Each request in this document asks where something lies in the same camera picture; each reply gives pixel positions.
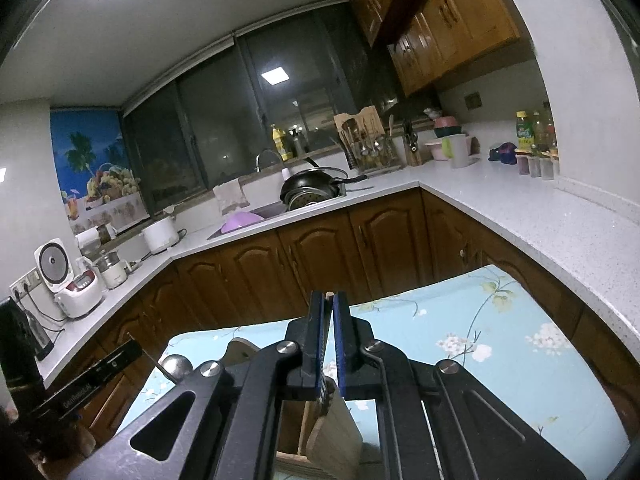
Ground yellow green drink bottle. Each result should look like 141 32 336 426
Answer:
515 110 535 151

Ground yellow detergent bottle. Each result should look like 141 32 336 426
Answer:
271 123 294 162

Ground black electric kettle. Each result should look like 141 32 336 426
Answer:
0 297 57 362

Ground beige dishcloth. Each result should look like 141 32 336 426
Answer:
213 180 250 214

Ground tall utensils in holder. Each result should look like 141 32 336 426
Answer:
345 132 405 177

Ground metal spoon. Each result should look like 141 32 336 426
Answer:
142 352 194 384

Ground stack of bowls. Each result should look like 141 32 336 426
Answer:
432 116 464 139

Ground wooden upper cabinets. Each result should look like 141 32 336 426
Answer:
346 0 522 99

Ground floral light blue tablecloth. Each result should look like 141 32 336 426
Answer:
115 264 632 480

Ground wall power socket strip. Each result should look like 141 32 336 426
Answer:
10 268 44 302

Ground pink plastic basin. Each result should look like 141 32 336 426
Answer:
424 136 474 162

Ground wooden utensil holder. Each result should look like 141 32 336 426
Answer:
225 339 364 480

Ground black wok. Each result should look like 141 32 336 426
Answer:
279 157 369 207

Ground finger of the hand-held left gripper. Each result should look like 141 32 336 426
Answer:
30 338 143 419

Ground wooden cabinets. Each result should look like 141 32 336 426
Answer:
346 0 522 99
47 187 640 461

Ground white ceramic cooker pot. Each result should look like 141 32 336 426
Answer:
142 216 181 255

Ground purple and blue gadget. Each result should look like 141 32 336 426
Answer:
488 142 519 166

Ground metal steamer insert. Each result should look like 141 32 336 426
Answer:
285 187 337 212

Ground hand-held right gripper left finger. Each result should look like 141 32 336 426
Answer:
65 292 331 480

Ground wooden lower cabinets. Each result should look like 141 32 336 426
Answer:
47 187 640 461

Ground white rice cooker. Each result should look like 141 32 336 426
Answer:
34 238 109 321

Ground knife block with knives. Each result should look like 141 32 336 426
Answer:
401 119 424 167

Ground fruit and palm wall poster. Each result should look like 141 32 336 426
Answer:
50 109 147 237

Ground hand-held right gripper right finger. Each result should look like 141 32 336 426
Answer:
332 292 588 480

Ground row of spice jars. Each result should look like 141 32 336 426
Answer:
514 146 561 181

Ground white plastic cup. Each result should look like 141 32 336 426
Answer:
446 134 472 169

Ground purple plastic basin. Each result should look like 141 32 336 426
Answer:
220 211 265 235

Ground cooking oil bottle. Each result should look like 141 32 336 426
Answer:
533 109 557 151

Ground dark kitchen window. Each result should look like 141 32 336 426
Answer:
121 7 401 212

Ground kitchen sink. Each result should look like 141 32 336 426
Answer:
206 175 347 242

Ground metal faucet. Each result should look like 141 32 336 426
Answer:
255 148 286 175

